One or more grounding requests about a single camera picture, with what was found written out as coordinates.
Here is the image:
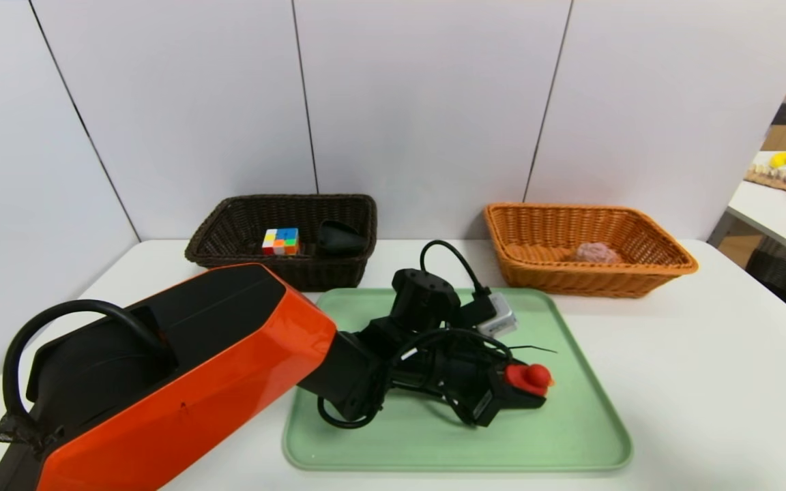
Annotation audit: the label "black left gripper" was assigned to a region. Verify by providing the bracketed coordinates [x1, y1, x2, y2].
[444, 357, 547, 427]

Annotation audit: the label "red rubber duck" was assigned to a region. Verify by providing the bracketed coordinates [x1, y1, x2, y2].
[504, 363, 555, 396]

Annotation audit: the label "pinkish bread bun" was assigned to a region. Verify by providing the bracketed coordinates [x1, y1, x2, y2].
[574, 241, 622, 264]

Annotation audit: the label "black glasses case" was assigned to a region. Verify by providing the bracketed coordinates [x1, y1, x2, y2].
[316, 220, 370, 258]

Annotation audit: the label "multicoloured puzzle cube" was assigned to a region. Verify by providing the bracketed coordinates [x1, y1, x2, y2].
[262, 228, 300, 256]

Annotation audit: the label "orange wicker basket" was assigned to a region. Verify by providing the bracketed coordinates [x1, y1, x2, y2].
[484, 202, 701, 299]

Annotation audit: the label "dark brown wicker basket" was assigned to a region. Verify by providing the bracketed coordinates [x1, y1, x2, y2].
[185, 194, 379, 293]

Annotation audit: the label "light green plastic tray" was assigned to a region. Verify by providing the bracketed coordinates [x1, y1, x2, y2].
[282, 288, 634, 473]

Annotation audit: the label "white side table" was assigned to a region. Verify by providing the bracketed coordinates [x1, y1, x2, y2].
[707, 151, 786, 267]

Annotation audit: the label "brown wooden tray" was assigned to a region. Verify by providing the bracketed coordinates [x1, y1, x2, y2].
[744, 164, 786, 193]

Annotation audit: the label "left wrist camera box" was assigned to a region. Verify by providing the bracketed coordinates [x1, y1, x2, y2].
[478, 310, 518, 340]

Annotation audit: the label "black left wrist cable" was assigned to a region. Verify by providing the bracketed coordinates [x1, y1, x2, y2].
[317, 240, 513, 430]

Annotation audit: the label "thick braided left arm cable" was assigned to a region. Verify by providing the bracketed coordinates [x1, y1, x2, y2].
[0, 300, 169, 444]

